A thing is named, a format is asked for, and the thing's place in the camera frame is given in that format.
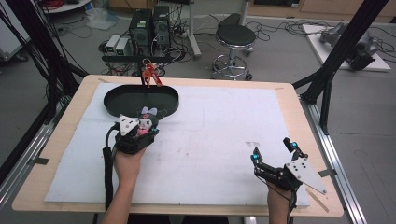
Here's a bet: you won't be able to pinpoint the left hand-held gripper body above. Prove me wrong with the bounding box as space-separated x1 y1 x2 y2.
114 113 161 155

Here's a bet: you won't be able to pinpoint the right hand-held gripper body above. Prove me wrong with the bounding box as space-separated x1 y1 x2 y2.
253 156 328 196

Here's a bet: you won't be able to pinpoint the black pink plush doll keychain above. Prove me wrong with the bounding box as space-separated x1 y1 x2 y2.
135 105 168 138

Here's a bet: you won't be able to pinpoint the black keychain rack with tray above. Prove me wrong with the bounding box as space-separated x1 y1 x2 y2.
101 55 180 119

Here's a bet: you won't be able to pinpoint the cowboy figure keychain red strap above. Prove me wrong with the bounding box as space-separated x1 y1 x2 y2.
141 58 164 89

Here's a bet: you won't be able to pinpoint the person's left hand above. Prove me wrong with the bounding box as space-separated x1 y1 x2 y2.
113 147 148 185

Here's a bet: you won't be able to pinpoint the person's right hand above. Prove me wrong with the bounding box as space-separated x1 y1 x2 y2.
266 182 294 216

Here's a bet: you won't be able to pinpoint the black tape strip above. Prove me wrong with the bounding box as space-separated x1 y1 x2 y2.
318 169 338 178
26 157 50 166

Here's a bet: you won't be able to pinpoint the flat wooden stick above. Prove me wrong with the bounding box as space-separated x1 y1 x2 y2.
304 187 330 214

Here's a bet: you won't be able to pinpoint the white foam mat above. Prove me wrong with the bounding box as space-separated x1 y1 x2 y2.
45 82 311 208

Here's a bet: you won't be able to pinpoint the small white box device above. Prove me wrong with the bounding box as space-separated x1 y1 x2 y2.
105 34 122 54
114 36 132 57

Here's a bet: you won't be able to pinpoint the white floor board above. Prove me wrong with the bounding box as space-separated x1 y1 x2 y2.
301 23 392 73

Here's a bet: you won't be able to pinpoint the large black computer tower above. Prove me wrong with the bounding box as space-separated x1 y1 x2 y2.
128 8 154 54

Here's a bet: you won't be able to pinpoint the grey metal desk leg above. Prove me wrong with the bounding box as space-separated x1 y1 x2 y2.
186 0 203 61

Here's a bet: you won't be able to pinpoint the slim black computer tower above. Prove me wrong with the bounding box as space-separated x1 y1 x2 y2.
151 5 173 49

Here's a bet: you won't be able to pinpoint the grey machine on board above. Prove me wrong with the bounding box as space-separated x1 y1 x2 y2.
318 21 381 72

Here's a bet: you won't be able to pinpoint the black round stool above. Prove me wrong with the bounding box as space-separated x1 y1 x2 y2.
211 23 257 81

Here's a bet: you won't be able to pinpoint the clear plastic bag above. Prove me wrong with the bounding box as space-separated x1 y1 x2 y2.
85 7 120 31

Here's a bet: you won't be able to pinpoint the round white table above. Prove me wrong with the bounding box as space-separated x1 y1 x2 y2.
39 0 93 15

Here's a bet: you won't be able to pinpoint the white cabinet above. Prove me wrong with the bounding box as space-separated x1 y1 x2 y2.
0 0 31 63

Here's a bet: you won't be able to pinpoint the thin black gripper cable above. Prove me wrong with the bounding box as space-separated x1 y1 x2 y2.
255 174 299 224

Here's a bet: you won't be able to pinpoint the aluminium rail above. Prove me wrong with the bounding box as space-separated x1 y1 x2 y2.
0 104 73 209
299 94 369 224

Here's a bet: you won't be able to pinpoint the thick black gripper cable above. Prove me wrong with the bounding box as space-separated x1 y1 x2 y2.
103 122 121 213

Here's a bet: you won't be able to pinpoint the cables by computer towers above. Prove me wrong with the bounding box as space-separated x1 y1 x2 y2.
98 6 195 77

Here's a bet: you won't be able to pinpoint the black metal frame strut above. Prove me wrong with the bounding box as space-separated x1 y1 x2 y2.
291 0 390 135
0 0 89 125

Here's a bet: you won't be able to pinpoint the tangle of black floor cables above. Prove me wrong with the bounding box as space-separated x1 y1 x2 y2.
246 19 333 43

